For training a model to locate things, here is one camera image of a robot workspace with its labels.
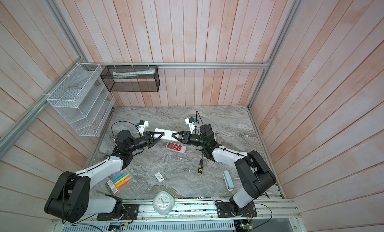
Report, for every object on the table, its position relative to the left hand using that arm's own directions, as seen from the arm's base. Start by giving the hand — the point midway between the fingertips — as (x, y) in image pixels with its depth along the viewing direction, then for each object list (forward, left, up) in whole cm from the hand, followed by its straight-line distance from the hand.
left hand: (164, 137), depth 76 cm
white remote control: (+2, -2, 0) cm, 3 cm away
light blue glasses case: (-17, -35, -18) cm, 43 cm away
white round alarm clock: (-27, 0, -20) cm, 33 cm away
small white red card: (-14, +4, -21) cm, 26 cm away
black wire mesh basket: (+47, +29, +3) cm, 55 cm away
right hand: (+1, -4, -2) cm, 5 cm away
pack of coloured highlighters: (-18, +28, -21) cm, 39 cm away
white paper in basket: (+37, +22, +13) cm, 45 cm away
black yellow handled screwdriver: (-7, -20, -21) cm, 30 cm away
